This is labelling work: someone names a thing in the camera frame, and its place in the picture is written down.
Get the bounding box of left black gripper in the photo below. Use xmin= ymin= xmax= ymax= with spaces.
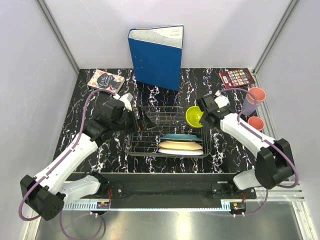
xmin=112 ymin=105 xmax=156 ymax=135

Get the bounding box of yellow-green bowl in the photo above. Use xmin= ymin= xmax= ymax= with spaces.
xmin=185 ymin=106 xmax=204 ymax=128

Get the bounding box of teal plate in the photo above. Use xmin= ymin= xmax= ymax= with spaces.
xmin=160 ymin=133 xmax=203 ymax=142

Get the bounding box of purple cup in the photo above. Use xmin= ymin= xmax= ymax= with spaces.
xmin=241 ymin=94 xmax=262 ymax=116

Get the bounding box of short pink cup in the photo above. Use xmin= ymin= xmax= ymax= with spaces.
xmin=247 ymin=116 xmax=265 ymax=131

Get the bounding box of tall pink cup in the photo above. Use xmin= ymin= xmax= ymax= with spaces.
xmin=246 ymin=87 xmax=267 ymax=105

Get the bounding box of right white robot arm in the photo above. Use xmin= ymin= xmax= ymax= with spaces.
xmin=196 ymin=95 xmax=298 ymax=199

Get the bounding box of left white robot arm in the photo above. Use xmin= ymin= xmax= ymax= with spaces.
xmin=18 ymin=99 xmax=156 ymax=221

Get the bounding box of white plate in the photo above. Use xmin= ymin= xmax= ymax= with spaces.
xmin=158 ymin=148 xmax=204 ymax=156

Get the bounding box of dark red card box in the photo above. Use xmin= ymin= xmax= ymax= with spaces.
xmin=219 ymin=68 xmax=256 ymax=89

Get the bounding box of beige plate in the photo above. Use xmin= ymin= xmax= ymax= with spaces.
xmin=158 ymin=140 xmax=203 ymax=151

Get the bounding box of floral cover book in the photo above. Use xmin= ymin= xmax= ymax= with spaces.
xmin=87 ymin=69 xmax=125 ymax=94

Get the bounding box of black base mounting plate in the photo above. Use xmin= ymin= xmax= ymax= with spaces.
xmin=86 ymin=173 xmax=257 ymax=200

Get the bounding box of blue binder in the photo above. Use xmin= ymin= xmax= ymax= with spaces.
xmin=127 ymin=25 xmax=184 ymax=91

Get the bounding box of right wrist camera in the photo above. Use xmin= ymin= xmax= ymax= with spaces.
xmin=213 ymin=90 xmax=230 ymax=108

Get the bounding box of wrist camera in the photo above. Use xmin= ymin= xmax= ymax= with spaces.
xmin=119 ymin=92 xmax=133 ymax=111
xmin=213 ymin=90 xmax=230 ymax=108

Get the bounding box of wire dish rack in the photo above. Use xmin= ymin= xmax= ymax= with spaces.
xmin=124 ymin=106 xmax=211 ymax=158

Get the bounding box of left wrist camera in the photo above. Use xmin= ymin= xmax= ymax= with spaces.
xmin=119 ymin=92 xmax=133 ymax=111

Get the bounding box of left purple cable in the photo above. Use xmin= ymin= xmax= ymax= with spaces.
xmin=18 ymin=88 xmax=121 ymax=239

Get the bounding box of purple cable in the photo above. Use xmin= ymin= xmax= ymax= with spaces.
xmin=18 ymin=88 xmax=121 ymax=239
xmin=207 ymin=87 xmax=300 ymax=217

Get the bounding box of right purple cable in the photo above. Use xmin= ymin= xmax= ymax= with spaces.
xmin=207 ymin=87 xmax=300 ymax=217

